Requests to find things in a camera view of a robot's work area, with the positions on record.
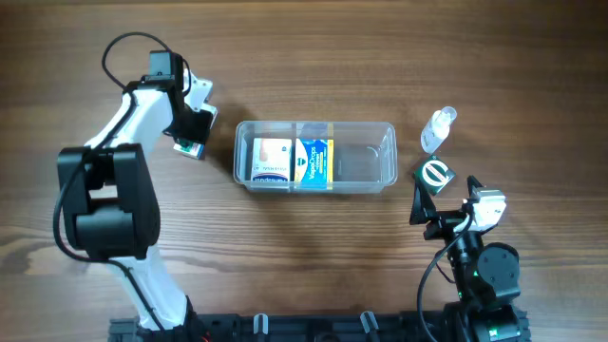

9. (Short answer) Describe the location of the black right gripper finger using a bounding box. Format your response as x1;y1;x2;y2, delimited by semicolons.
466;175;484;199
409;179;438;225

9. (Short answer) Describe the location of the white green medicine box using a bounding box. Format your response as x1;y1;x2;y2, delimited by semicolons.
173;104;219;160

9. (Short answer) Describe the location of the green round-label box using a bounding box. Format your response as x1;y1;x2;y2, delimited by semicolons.
412;155;456;196

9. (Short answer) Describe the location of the small clear plastic bottle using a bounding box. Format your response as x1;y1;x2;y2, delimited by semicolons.
420;106;457;154

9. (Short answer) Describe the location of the white Hansaplast plaster box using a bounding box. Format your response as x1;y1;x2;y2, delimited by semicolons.
251;138;292;182

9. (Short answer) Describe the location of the blue yellow cough drops bag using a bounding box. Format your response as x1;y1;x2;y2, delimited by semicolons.
294;138;334;191

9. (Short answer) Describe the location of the clear plastic container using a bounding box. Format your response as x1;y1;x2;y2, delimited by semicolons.
234;121;398;194

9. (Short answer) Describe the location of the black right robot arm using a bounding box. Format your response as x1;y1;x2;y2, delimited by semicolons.
409;176;531;342

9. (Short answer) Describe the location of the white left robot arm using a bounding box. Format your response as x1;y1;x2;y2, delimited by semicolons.
53;49;218;335

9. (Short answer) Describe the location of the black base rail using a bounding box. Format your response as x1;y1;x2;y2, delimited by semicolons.
107;311;531;342

